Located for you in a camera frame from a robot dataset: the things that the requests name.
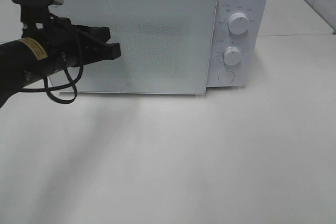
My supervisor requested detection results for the white microwave door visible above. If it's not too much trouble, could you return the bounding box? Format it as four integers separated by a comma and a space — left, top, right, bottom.
50, 0, 217, 94

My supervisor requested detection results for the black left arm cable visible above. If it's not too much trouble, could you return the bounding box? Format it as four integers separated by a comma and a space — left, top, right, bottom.
20, 13, 111, 105

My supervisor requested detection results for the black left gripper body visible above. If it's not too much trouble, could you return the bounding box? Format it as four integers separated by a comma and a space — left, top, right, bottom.
20, 18, 84, 74

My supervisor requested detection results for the lower white timer knob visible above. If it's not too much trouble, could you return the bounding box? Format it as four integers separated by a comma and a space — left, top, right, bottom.
222, 46, 243, 66

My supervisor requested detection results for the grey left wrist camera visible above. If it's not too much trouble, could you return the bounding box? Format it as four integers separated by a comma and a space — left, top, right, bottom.
12, 0, 64, 30

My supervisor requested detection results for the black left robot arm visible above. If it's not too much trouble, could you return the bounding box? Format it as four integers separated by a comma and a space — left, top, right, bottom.
1, 16, 121, 105

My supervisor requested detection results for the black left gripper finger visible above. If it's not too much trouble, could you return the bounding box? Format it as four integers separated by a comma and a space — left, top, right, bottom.
73, 25, 111, 43
81, 43, 121, 64

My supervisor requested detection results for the upper white power knob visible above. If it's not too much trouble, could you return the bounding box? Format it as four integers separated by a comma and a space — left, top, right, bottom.
227, 11, 249, 35

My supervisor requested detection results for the round white door button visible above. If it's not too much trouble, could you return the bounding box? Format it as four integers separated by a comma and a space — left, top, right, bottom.
218, 71, 235, 84

